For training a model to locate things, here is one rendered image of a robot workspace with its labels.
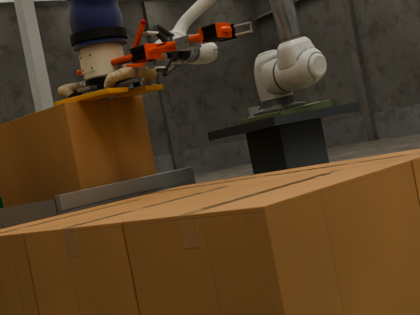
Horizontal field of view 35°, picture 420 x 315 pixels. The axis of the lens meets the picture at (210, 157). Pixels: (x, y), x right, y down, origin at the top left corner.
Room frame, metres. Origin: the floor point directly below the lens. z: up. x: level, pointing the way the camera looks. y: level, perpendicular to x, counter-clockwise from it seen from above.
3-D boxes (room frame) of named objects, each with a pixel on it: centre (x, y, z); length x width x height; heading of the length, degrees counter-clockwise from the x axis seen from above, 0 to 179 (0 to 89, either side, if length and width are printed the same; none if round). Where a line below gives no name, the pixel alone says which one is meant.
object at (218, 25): (2.24, -0.10, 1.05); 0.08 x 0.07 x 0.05; 49
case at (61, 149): (2.86, 0.59, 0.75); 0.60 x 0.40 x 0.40; 47
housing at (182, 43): (2.34, 0.00, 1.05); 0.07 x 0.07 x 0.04; 49
